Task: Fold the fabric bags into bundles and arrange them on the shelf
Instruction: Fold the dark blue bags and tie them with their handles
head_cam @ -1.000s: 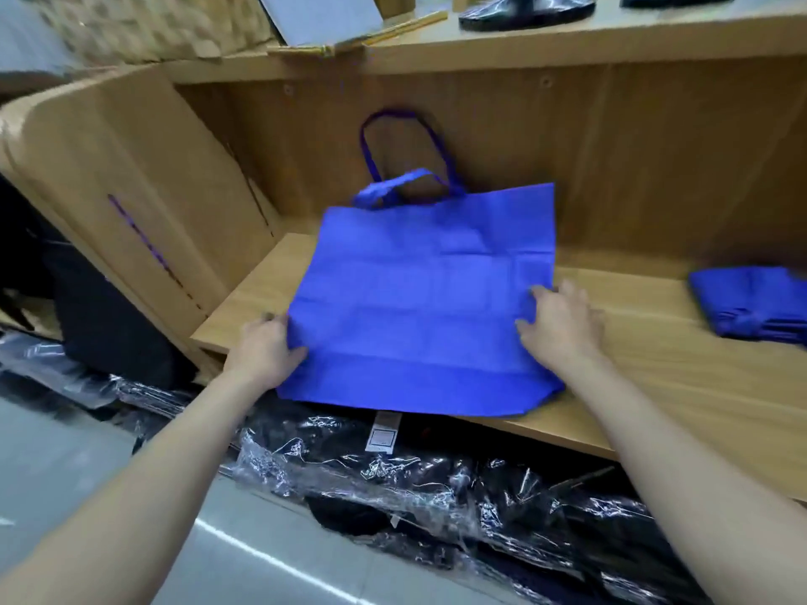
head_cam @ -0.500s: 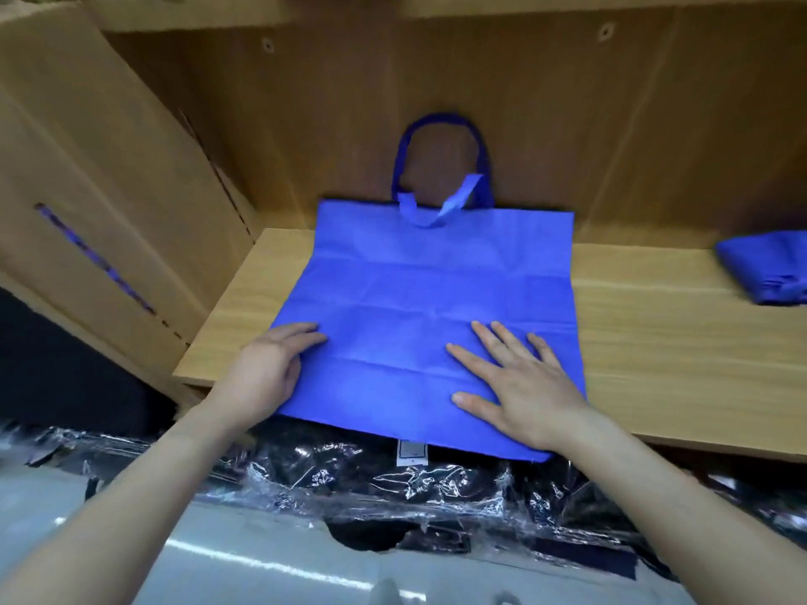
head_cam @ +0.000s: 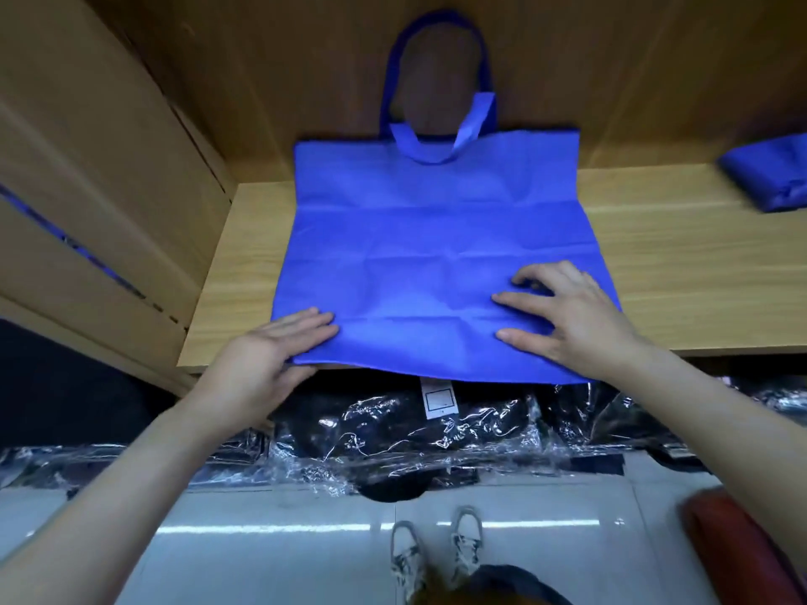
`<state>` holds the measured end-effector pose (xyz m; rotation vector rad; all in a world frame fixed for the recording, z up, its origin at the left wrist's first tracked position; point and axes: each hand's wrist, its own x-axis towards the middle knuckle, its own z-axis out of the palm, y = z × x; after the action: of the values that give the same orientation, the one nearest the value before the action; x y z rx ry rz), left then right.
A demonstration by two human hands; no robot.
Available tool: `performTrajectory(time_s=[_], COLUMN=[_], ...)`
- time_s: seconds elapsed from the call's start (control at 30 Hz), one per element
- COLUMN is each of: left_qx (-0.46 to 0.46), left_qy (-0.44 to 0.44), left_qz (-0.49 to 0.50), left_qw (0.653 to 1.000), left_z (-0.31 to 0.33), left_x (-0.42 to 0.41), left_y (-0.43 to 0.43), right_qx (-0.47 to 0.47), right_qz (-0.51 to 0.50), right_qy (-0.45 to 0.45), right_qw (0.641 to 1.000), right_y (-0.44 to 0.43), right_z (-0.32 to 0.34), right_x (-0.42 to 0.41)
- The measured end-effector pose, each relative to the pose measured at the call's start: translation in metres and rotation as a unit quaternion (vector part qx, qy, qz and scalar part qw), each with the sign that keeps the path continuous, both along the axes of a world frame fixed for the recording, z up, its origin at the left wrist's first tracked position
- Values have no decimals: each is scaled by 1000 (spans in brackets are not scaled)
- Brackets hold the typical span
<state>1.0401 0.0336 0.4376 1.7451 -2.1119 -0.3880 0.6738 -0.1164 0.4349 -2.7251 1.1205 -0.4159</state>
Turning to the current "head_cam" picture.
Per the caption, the person's left hand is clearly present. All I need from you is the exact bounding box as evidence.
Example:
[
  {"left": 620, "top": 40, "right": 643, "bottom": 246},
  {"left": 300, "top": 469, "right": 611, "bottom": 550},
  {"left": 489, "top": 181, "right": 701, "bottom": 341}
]
[{"left": 189, "top": 307, "right": 342, "bottom": 431}]

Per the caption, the wooden shelf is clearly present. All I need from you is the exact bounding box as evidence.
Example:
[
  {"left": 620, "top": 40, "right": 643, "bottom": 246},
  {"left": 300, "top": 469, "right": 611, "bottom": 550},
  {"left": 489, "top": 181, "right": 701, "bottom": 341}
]
[{"left": 0, "top": 0, "right": 807, "bottom": 398}]

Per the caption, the person's right forearm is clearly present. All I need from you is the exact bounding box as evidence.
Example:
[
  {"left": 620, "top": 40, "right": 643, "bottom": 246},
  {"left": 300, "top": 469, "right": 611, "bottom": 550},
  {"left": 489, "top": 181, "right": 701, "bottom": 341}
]
[{"left": 608, "top": 344, "right": 807, "bottom": 581}]

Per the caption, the blue non-woven bag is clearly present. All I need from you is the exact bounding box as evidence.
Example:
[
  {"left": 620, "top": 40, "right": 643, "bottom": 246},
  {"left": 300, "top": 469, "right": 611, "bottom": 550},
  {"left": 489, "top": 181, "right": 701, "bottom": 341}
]
[
  {"left": 719, "top": 132, "right": 807, "bottom": 214},
  {"left": 272, "top": 8, "right": 622, "bottom": 386}
]

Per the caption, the black wrapped bag with tag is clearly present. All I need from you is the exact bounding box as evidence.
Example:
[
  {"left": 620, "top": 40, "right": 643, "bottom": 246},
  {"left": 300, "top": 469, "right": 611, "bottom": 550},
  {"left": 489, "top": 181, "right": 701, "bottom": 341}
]
[{"left": 268, "top": 375, "right": 556, "bottom": 502}]

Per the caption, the black plastic-wrapped bag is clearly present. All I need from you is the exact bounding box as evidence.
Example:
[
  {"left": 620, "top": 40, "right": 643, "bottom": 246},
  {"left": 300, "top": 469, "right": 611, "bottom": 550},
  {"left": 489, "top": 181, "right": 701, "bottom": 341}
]
[
  {"left": 0, "top": 428, "right": 272, "bottom": 495},
  {"left": 542, "top": 371, "right": 807, "bottom": 474}
]

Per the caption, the person's right leg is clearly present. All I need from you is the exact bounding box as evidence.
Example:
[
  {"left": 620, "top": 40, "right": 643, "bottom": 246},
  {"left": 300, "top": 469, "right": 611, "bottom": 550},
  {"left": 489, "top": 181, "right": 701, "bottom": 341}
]
[{"left": 416, "top": 563, "right": 575, "bottom": 605}]

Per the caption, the white paper tag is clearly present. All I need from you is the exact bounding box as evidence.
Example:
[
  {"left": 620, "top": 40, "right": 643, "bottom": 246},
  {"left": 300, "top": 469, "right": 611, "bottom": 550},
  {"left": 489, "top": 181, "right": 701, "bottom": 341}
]
[{"left": 421, "top": 377, "right": 462, "bottom": 419}]

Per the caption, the person's left forearm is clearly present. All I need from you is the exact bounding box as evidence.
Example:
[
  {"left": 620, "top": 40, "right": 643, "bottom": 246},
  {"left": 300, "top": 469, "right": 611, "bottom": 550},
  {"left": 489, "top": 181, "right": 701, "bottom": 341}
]
[{"left": 0, "top": 397, "right": 260, "bottom": 605}]

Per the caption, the person's right hand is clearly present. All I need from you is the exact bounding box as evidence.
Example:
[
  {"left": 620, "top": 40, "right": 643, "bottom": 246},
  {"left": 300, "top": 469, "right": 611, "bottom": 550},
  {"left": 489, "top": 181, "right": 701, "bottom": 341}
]
[{"left": 490, "top": 259, "right": 647, "bottom": 387}]

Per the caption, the red shopping basket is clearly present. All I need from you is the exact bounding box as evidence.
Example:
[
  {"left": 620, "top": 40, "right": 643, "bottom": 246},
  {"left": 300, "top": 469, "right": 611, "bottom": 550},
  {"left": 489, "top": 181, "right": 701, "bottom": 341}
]
[{"left": 683, "top": 486, "right": 807, "bottom": 605}]

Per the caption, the person's right shoe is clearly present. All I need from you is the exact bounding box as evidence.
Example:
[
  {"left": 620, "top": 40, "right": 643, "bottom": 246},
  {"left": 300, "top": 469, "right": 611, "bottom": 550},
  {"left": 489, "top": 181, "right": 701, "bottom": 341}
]
[{"left": 449, "top": 506, "right": 488, "bottom": 582}]

